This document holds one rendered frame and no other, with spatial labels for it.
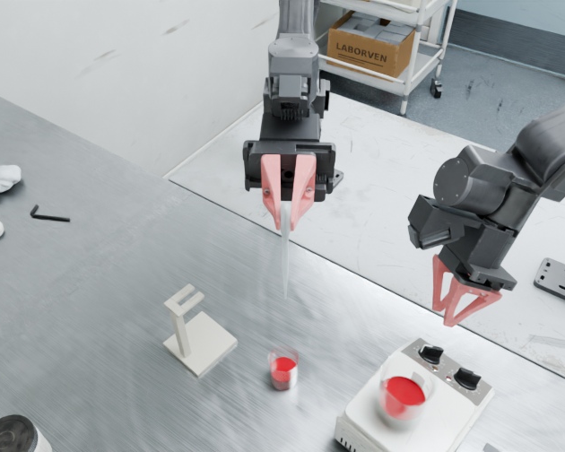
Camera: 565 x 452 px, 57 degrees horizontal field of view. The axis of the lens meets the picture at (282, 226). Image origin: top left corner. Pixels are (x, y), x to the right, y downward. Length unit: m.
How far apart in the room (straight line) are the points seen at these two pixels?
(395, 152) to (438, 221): 0.55
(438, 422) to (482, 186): 0.29
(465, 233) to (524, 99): 2.68
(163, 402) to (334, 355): 0.26
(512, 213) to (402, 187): 0.44
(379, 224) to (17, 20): 1.23
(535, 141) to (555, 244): 0.44
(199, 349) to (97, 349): 0.16
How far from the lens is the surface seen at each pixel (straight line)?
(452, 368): 0.79
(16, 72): 1.81
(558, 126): 0.66
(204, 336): 0.83
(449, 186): 0.63
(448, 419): 0.70
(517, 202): 0.67
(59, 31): 1.87
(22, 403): 0.85
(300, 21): 0.76
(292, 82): 0.54
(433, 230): 0.64
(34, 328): 0.92
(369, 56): 2.85
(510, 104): 3.25
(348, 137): 1.20
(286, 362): 0.77
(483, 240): 0.66
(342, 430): 0.71
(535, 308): 0.95
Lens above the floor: 1.60
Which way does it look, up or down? 45 degrees down
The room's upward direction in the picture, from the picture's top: straight up
